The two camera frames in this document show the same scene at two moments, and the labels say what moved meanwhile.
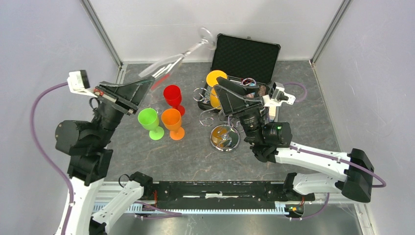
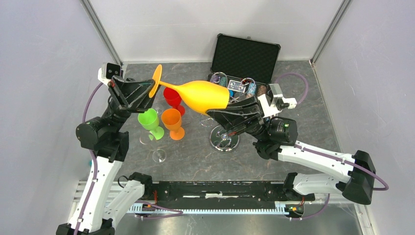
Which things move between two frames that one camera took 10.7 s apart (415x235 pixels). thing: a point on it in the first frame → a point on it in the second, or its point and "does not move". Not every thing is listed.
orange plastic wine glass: x=172 y=120 does not move
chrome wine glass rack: x=225 y=136 does not move
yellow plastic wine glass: x=212 y=80 → x=203 y=96
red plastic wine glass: x=172 y=95 does not move
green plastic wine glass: x=149 y=119 does not move
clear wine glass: x=166 y=66 → x=159 y=155
